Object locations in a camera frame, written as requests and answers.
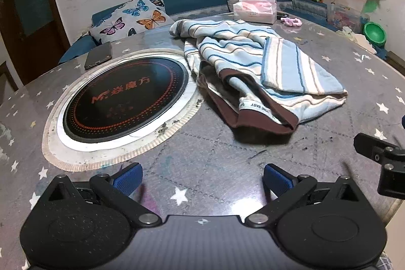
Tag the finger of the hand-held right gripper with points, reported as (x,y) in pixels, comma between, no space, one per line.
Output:
(368,146)
(403,121)

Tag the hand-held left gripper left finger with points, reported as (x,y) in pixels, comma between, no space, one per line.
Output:
(128,179)

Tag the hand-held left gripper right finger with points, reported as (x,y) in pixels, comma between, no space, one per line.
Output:
(274,177)

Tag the blue striped baby shirt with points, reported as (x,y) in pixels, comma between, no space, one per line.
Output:
(253,45)

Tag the grey star-print tablecloth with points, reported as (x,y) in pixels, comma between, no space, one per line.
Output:
(221,156)

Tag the black round induction cooktop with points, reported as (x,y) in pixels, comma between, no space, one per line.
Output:
(126,93)

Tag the green plastic bowl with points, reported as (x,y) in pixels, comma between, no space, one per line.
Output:
(375,34)

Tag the cream cloth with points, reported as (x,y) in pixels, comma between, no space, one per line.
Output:
(360,39)

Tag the clear plastic box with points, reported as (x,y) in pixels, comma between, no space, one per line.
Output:
(345,15)

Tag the dark smartphone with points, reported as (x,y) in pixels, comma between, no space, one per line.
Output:
(98,55)

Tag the pink hair scrunchie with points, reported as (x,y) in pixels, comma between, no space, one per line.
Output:
(297,22)

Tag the small black object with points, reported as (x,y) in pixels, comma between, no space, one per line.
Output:
(282,15)

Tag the butterfly print pillow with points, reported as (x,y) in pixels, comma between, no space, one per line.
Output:
(133,17)

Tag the pink tissue pack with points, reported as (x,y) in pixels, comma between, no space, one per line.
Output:
(253,10)

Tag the blue sofa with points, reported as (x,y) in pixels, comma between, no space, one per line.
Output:
(189,1)

